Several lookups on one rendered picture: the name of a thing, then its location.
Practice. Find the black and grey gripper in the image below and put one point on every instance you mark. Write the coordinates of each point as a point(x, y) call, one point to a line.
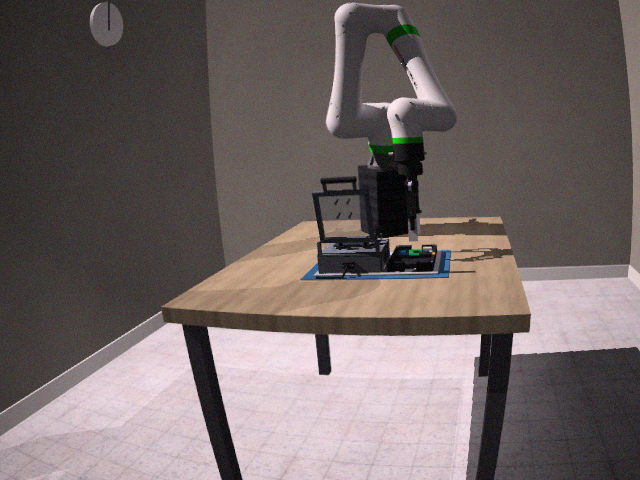
point(412, 199)

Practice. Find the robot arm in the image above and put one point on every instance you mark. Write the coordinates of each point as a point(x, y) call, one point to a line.
point(408, 118)

